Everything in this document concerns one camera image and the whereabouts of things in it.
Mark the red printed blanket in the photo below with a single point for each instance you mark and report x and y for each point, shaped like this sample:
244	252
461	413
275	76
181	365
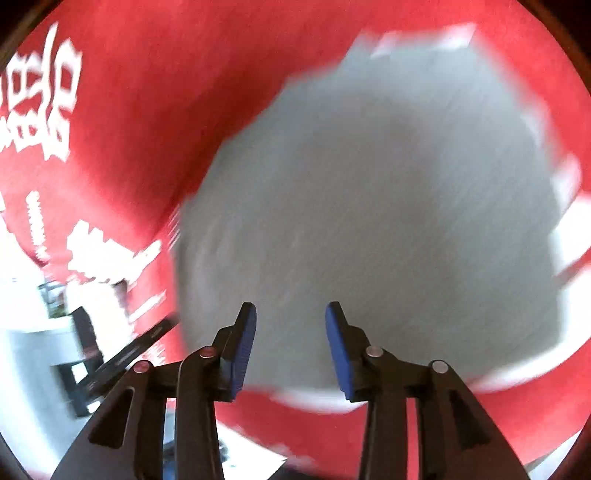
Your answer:
161	115

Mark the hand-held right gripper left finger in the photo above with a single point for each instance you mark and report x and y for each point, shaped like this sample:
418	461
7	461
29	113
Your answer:
244	344

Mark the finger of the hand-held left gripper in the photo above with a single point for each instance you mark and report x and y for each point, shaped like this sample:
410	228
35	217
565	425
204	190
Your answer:
131	353

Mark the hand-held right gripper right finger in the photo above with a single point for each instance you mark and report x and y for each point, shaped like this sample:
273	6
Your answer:
339	346

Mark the grey small shirt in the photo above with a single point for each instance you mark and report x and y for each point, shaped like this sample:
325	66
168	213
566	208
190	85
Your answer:
392	207

